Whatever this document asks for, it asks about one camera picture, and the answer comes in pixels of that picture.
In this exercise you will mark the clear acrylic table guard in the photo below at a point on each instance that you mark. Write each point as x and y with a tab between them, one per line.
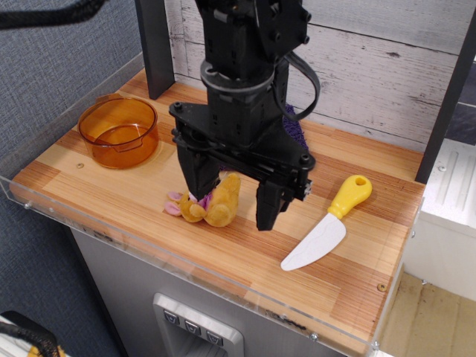
376	107

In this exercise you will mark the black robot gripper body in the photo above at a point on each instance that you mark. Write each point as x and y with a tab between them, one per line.
247	126

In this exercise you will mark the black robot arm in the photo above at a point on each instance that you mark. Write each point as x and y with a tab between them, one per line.
249	48

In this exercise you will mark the grey panel with buttons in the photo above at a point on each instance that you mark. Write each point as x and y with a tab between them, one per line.
188	332

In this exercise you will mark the purple rag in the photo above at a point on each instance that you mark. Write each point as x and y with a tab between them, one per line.
293	129

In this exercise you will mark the white ribbed appliance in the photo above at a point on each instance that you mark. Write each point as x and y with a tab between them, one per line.
441	249

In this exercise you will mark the black frame post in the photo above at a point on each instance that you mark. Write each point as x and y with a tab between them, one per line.
449	103
155	43

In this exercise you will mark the left black frame post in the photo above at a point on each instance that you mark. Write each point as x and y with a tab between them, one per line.
155	43

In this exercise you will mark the yellow handled white toy knife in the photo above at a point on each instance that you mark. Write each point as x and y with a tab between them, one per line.
330	231

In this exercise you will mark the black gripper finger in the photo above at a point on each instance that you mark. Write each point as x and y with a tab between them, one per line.
271	200
200	168

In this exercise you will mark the yellow plush toy animal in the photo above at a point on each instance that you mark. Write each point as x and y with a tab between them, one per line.
218	208

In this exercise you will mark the right black frame post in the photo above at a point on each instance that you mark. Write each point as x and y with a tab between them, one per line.
449	103

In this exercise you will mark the orange transparent plastic pot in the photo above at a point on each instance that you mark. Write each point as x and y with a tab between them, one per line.
119	132

